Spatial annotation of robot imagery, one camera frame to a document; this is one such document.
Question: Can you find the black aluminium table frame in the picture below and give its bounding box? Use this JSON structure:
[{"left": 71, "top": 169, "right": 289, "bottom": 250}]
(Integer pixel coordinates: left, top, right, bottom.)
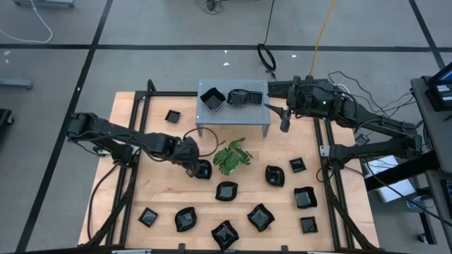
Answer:
[{"left": 79, "top": 79, "right": 381, "bottom": 254}]

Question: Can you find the silver metal bracket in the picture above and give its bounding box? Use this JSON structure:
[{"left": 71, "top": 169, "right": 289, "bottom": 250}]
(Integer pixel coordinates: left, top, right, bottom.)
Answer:
[{"left": 111, "top": 248, "right": 153, "bottom": 254}]

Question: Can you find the black hanging cable with coil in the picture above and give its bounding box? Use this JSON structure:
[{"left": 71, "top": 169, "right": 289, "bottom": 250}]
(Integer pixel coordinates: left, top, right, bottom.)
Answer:
[{"left": 256, "top": 0, "right": 278, "bottom": 80}]

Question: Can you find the yellow hanging cable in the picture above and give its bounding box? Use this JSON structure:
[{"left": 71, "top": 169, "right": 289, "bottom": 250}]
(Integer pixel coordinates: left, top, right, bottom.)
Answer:
[{"left": 309, "top": 0, "right": 336, "bottom": 77}]

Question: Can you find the black lattice frame bracket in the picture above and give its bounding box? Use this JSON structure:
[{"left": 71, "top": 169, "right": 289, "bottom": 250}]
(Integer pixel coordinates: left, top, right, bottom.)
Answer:
[{"left": 267, "top": 80, "right": 296, "bottom": 99}]

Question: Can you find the black desk beam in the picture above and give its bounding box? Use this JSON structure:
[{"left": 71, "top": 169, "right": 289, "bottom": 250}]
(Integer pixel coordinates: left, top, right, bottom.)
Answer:
[{"left": 363, "top": 150, "right": 441, "bottom": 193}]

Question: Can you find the grey perforated metal shelf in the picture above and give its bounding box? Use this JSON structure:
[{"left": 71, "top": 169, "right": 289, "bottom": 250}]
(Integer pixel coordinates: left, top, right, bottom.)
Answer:
[{"left": 195, "top": 78, "right": 272, "bottom": 138}]

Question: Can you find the black left wrist camera cable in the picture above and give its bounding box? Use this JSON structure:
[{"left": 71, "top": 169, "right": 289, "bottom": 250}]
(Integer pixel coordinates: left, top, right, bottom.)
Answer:
[{"left": 182, "top": 126, "right": 220, "bottom": 158}]

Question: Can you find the grey side desk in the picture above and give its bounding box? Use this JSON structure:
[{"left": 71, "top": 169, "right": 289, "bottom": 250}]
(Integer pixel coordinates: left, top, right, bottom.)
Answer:
[{"left": 410, "top": 75, "right": 452, "bottom": 254}]

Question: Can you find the grey cart base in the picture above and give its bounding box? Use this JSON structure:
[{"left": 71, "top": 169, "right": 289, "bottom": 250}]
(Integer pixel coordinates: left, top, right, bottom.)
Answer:
[{"left": 13, "top": 0, "right": 76, "bottom": 8}]

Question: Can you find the laptop with blue screen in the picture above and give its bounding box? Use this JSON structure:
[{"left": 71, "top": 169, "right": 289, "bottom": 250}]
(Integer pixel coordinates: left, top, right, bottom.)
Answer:
[{"left": 424, "top": 62, "right": 452, "bottom": 112}]

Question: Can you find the leaf-shaped black plate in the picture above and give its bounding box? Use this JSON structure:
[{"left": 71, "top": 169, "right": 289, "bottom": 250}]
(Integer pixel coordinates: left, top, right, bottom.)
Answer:
[
  {"left": 174, "top": 206, "right": 197, "bottom": 233},
  {"left": 265, "top": 164, "right": 285, "bottom": 188},
  {"left": 226, "top": 88, "right": 251, "bottom": 107},
  {"left": 215, "top": 181, "right": 239, "bottom": 202}
]

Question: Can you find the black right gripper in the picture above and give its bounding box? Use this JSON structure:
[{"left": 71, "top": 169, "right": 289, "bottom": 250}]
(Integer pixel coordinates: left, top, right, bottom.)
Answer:
[{"left": 263, "top": 75, "right": 316, "bottom": 133}]

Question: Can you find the white floor cable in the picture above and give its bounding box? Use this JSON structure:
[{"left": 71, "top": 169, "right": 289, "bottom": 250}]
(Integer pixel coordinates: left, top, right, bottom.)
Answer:
[{"left": 0, "top": 0, "right": 54, "bottom": 44}]

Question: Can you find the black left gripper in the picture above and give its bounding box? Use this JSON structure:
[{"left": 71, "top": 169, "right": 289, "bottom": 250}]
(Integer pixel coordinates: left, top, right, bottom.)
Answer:
[{"left": 168, "top": 135, "right": 205, "bottom": 179}]

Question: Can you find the white box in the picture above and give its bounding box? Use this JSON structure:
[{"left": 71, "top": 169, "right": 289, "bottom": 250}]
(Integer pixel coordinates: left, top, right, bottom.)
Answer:
[{"left": 359, "top": 155, "right": 418, "bottom": 204}]

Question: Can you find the bluish round object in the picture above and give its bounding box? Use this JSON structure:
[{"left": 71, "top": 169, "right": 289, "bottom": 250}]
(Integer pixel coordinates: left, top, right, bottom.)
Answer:
[{"left": 405, "top": 195, "right": 430, "bottom": 212}]

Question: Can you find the black cable tangle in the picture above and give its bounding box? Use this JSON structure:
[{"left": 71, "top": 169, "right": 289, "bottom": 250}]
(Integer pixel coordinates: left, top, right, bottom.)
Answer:
[{"left": 196, "top": 0, "right": 227, "bottom": 16}]

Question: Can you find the black chair base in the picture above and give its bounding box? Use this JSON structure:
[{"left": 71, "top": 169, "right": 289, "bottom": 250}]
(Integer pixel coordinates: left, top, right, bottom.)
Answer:
[{"left": 0, "top": 108, "right": 15, "bottom": 127}]

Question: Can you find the grey metal floor bar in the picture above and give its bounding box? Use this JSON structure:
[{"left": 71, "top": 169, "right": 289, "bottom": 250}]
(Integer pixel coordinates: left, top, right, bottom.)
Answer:
[{"left": 0, "top": 78, "right": 35, "bottom": 90}]

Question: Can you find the small square black plate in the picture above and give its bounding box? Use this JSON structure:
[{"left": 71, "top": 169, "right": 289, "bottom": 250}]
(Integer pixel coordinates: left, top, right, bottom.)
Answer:
[
  {"left": 195, "top": 159, "right": 213, "bottom": 180},
  {"left": 248, "top": 90, "right": 265, "bottom": 107},
  {"left": 289, "top": 157, "right": 307, "bottom": 174},
  {"left": 165, "top": 109, "right": 182, "bottom": 124},
  {"left": 300, "top": 216, "right": 319, "bottom": 234},
  {"left": 137, "top": 207, "right": 159, "bottom": 229}
]

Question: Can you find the black left arm base cable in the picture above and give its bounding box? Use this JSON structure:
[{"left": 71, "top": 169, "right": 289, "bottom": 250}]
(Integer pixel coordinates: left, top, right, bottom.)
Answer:
[{"left": 86, "top": 162, "right": 121, "bottom": 243}]

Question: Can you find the green plant in white pot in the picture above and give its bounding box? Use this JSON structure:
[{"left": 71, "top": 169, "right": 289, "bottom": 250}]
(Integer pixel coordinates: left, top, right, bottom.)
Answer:
[{"left": 212, "top": 137, "right": 254, "bottom": 176}]

